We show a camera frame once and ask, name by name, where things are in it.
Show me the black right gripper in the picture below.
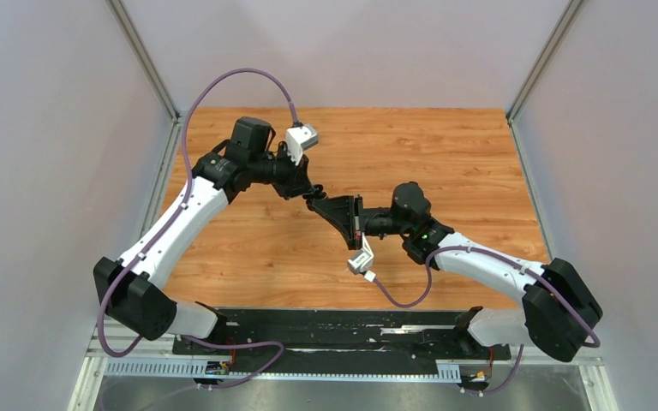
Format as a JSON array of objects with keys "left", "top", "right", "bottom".
[{"left": 312, "top": 194, "right": 410, "bottom": 251}]

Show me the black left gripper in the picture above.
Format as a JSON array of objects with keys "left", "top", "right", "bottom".
[{"left": 249, "top": 143, "right": 315, "bottom": 200}]

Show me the black earbud charging case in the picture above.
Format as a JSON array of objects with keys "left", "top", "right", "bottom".
[{"left": 302, "top": 184, "right": 327, "bottom": 211}]

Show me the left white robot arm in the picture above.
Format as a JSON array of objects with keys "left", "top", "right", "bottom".
[{"left": 93, "top": 116, "right": 322, "bottom": 354}]

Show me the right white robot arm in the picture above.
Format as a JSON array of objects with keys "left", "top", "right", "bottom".
[{"left": 306, "top": 182, "right": 603, "bottom": 362}]

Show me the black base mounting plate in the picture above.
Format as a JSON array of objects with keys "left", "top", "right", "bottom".
[{"left": 170, "top": 307, "right": 515, "bottom": 376}]

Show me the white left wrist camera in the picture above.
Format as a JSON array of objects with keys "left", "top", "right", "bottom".
[{"left": 284, "top": 124, "right": 320, "bottom": 166}]

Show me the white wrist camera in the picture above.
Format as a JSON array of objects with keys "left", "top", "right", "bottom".
[
  {"left": 284, "top": 124, "right": 320, "bottom": 166},
  {"left": 347, "top": 234, "right": 376, "bottom": 283}
]

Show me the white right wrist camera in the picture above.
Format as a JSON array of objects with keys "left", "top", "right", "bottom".
[{"left": 347, "top": 234, "right": 376, "bottom": 283}]

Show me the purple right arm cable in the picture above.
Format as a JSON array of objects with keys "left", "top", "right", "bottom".
[{"left": 371, "top": 246, "right": 601, "bottom": 397}]

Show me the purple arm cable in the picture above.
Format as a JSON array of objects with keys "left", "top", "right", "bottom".
[
  {"left": 371, "top": 246, "right": 601, "bottom": 397},
  {"left": 96, "top": 68, "right": 302, "bottom": 392}
]

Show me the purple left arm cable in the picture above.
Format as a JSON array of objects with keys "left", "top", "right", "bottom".
[{"left": 96, "top": 68, "right": 302, "bottom": 392}]

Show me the slotted cable duct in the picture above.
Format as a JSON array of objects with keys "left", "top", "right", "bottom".
[{"left": 103, "top": 358, "right": 463, "bottom": 382}]

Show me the aluminium frame rail left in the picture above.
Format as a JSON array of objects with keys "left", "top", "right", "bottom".
[{"left": 105, "top": 0, "right": 181, "bottom": 123}]

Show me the aluminium frame rail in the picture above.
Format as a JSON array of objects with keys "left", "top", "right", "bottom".
[
  {"left": 505, "top": 0, "right": 587, "bottom": 125},
  {"left": 105, "top": 0, "right": 181, "bottom": 123}
]

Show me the aluminium frame rail right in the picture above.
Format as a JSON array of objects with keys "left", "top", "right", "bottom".
[{"left": 505, "top": 0, "right": 587, "bottom": 125}]

